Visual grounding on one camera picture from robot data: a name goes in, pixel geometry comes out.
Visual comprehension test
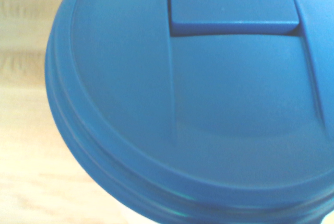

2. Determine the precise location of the clear pitcher with blue lid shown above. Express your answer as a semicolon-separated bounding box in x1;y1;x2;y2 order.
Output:
43;0;334;224

